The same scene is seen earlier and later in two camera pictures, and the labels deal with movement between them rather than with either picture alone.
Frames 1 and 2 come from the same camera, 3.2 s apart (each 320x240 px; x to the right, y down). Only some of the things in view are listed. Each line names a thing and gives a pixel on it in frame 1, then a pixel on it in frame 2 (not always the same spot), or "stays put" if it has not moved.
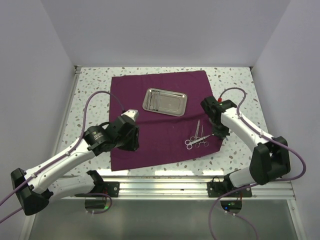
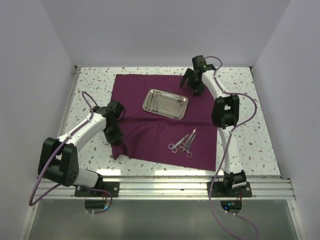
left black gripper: [133, 144] → [116, 138]
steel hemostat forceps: [205, 143] → [188, 154]
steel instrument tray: [165, 101] stays put
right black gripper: [220, 134] → [199, 89]
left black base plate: [111, 188] stays put
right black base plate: [215, 189] stays put
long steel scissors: [189, 143] → [173, 147]
